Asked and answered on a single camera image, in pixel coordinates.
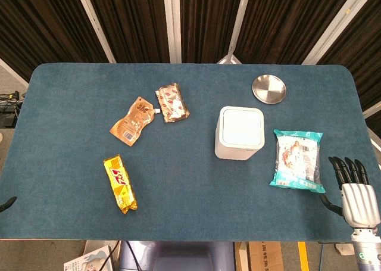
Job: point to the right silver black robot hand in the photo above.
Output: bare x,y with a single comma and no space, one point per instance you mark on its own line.
357,199

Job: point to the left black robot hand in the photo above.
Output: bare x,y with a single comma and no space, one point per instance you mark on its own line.
7,203

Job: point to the purple robot base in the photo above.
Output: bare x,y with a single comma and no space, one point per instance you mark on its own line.
178,256

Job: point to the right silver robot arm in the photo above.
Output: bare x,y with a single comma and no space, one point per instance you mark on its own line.
366,250

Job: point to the white square container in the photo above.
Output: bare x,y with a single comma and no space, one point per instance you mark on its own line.
240,133

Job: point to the teal clear snack bag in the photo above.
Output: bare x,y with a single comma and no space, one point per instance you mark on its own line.
298,160

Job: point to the white printed box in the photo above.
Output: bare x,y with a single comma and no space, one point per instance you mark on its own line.
89,260

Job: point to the brown cardboard box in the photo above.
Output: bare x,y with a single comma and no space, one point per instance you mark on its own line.
262,256

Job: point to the yellow snack packet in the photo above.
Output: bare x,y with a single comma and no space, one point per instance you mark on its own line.
120,183

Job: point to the round stainless steel plate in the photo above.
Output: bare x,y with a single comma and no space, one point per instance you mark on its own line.
269,89

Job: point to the orange spouted drink pouch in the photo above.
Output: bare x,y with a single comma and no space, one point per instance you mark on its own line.
133,122

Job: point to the blue table mat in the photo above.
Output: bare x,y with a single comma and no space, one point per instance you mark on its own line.
190,163

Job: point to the brown white snack packet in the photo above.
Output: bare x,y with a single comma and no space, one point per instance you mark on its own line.
172,102

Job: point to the dark brown curtain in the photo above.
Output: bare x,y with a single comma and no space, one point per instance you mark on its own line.
208,21

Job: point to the white metal frame post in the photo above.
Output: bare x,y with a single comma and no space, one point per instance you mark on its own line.
333,24
13,73
172,24
235,29
95,22

